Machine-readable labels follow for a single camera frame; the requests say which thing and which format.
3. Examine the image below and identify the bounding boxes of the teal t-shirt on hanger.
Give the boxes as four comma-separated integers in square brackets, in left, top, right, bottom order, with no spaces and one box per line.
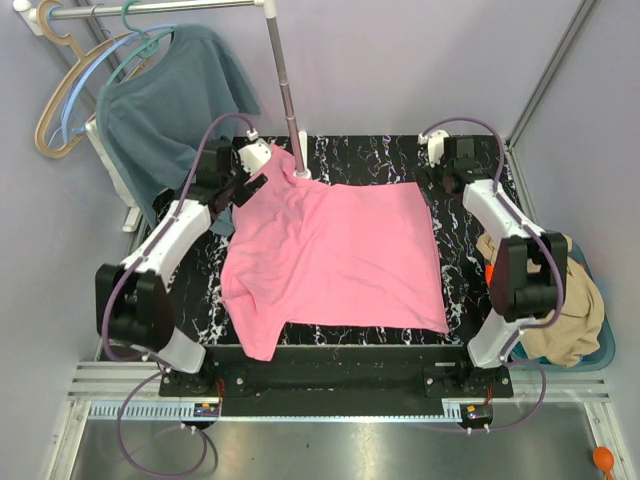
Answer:
[96,24,260,226]

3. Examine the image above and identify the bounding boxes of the white slotted cable duct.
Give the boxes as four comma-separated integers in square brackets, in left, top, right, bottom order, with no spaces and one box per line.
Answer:
[88,401,222,422]

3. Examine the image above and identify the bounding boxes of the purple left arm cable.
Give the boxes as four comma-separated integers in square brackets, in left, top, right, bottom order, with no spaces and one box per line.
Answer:
[101,112,259,474]

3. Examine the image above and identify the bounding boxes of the blue laundry basket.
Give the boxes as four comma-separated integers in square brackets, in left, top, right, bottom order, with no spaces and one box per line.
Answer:
[511,238,615,372]

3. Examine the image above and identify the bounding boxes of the light blue hanger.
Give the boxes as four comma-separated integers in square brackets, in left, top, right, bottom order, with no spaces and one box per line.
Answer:
[48,23,177,150]

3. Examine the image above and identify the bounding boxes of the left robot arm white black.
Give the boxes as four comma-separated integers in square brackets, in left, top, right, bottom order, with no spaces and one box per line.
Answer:
[95,138,272,396]

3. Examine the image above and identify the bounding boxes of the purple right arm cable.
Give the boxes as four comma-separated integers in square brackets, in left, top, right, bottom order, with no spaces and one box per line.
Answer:
[419,116,564,434]

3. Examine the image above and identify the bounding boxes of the metal clothes rack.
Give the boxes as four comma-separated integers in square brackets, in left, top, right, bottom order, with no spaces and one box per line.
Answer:
[12,0,314,232]

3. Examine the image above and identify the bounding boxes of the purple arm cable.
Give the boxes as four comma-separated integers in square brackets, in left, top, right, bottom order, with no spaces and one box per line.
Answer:
[419,116,564,434]
[101,112,259,474]

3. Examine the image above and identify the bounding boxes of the pink t-shirt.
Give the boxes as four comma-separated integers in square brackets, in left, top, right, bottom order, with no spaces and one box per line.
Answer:
[220,147,448,362]

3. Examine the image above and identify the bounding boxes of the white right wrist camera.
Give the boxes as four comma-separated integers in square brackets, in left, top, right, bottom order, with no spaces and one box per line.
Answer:
[418,129,449,167]

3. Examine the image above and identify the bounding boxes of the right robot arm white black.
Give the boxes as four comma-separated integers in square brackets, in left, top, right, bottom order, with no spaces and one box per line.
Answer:
[419,130,568,397]

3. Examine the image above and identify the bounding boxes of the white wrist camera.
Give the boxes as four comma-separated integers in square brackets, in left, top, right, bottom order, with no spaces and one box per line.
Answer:
[418,129,449,167]
[238,128,272,176]

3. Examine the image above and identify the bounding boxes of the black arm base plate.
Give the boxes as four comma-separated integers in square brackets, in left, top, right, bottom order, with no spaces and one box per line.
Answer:
[97,343,516,419]

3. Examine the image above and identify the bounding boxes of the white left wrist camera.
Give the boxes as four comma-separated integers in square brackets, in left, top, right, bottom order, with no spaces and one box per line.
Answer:
[238,128,272,176]

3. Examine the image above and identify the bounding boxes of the orange ball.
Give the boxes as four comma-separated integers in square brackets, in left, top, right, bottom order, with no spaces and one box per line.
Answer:
[592,446,616,480]

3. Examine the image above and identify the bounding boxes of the green hanger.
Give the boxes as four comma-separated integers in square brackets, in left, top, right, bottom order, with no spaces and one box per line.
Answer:
[106,0,175,85]

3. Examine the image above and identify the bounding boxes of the beige garment in basket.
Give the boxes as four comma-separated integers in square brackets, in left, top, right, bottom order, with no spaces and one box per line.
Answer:
[467,232,605,368]

